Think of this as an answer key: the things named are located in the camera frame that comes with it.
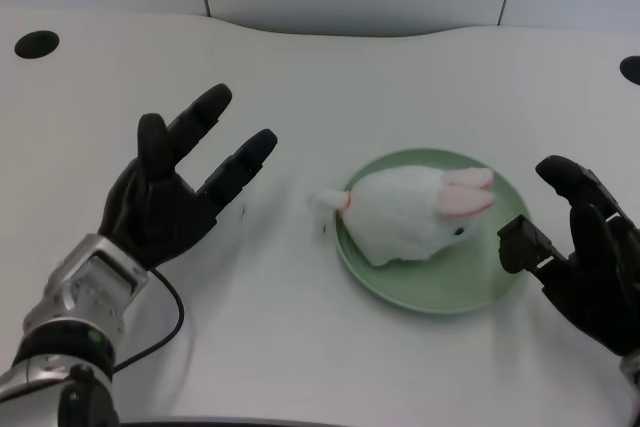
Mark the green round plate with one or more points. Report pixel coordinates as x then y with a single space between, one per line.
440 287

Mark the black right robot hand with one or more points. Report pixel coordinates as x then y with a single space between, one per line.
585 257

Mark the white plush rabbit doll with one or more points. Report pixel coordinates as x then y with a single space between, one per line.
415 217

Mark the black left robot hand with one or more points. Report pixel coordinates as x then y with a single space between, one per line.
165 207

